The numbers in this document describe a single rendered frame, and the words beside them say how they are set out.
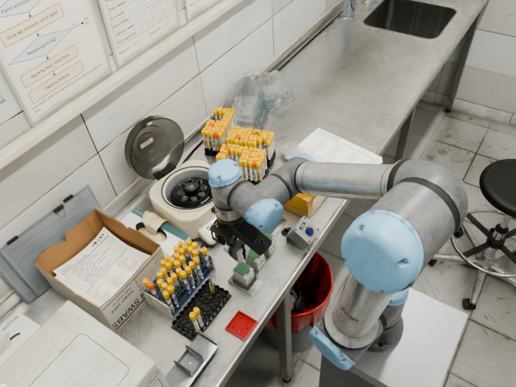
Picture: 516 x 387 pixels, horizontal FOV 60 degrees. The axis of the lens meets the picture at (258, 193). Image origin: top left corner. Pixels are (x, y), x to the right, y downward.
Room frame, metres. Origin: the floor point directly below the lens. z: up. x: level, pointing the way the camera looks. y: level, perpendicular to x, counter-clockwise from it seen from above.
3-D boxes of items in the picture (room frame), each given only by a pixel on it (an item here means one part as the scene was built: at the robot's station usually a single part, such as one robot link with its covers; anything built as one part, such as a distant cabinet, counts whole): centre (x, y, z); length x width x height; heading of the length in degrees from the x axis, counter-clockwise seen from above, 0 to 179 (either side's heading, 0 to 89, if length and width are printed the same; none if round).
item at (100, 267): (0.79, 0.48, 0.95); 0.29 x 0.25 x 0.15; 52
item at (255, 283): (0.73, 0.06, 0.89); 0.09 x 0.05 x 0.04; 51
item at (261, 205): (0.68, -0.01, 1.30); 0.11 x 0.11 x 0.08; 40
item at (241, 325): (0.60, 0.08, 0.88); 0.07 x 0.07 x 0.01; 52
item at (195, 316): (0.65, 0.19, 0.93); 0.17 x 0.09 x 0.11; 143
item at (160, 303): (0.75, 0.26, 0.91); 0.20 x 0.10 x 0.07; 142
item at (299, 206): (1.04, -0.15, 0.93); 0.13 x 0.13 x 0.10; 49
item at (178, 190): (1.05, 0.22, 0.97); 0.15 x 0.15 x 0.07
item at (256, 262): (0.80, 0.03, 0.91); 0.05 x 0.04 x 0.07; 52
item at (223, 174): (0.74, 0.07, 1.30); 0.09 x 0.08 x 0.11; 40
